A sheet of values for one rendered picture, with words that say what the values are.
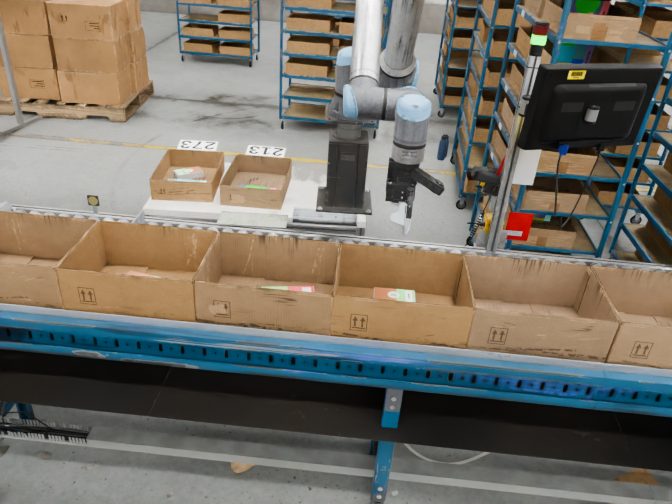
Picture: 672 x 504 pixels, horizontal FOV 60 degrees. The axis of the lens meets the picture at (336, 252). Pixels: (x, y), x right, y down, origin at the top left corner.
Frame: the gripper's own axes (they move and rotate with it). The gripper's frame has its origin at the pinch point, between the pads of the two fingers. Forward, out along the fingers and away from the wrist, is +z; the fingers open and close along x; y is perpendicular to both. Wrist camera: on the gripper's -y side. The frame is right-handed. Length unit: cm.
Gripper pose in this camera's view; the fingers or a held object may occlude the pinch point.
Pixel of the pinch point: (406, 224)
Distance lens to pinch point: 173.7
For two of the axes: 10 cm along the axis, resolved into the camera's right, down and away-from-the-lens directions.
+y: -10.0, -0.9, 0.5
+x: -0.8, 5.1, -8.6
